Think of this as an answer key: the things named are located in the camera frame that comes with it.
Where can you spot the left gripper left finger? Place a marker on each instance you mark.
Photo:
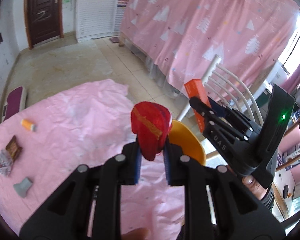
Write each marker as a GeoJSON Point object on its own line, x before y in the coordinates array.
{"type": "Point", "coordinates": [87, 205]}

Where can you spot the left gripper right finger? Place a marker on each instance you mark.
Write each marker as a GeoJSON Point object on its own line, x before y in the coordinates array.
{"type": "Point", "coordinates": [217, 204]}

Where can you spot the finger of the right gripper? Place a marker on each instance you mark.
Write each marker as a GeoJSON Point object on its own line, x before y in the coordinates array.
{"type": "Point", "coordinates": [235, 118]}
{"type": "Point", "coordinates": [219, 126]}

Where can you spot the orange cardboard box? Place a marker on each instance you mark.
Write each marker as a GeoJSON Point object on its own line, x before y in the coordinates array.
{"type": "Point", "coordinates": [198, 100]}

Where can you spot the red snack bag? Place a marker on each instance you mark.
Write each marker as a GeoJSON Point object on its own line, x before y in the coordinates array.
{"type": "Point", "coordinates": [151, 122]}

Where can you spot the blue white wrapper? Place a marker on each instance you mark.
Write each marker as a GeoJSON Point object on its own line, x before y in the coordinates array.
{"type": "Point", "coordinates": [6, 163]}

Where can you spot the orange yellow tube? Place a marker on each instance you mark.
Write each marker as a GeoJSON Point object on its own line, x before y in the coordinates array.
{"type": "Point", "coordinates": [30, 126]}

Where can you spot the orange trash bin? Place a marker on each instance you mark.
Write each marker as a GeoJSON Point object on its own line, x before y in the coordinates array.
{"type": "Point", "coordinates": [182, 136]}

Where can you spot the right hand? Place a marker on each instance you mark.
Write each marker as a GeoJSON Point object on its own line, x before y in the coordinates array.
{"type": "Point", "coordinates": [253, 185]}

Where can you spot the white metal chair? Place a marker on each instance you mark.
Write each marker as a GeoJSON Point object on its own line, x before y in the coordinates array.
{"type": "Point", "coordinates": [227, 87]}

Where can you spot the grey plastic piece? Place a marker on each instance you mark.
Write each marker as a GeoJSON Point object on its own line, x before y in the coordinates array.
{"type": "Point", "coordinates": [23, 187]}

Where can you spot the pink bed sheet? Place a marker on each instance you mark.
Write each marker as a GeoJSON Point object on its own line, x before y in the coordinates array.
{"type": "Point", "coordinates": [87, 124]}

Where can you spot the pink tree pattern curtain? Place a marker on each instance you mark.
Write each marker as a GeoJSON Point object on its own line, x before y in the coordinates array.
{"type": "Point", "coordinates": [182, 37]}

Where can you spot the small brown wrapper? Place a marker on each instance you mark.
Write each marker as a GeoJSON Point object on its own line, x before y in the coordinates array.
{"type": "Point", "coordinates": [13, 148]}

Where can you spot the white louvered wardrobe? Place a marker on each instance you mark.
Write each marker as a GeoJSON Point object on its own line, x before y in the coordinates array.
{"type": "Point", "coordinates": [95, 18]}

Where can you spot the dark brown wooden door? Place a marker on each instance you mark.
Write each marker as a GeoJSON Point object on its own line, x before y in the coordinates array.
{"type": "Point", "coordinates": [43, 21]}

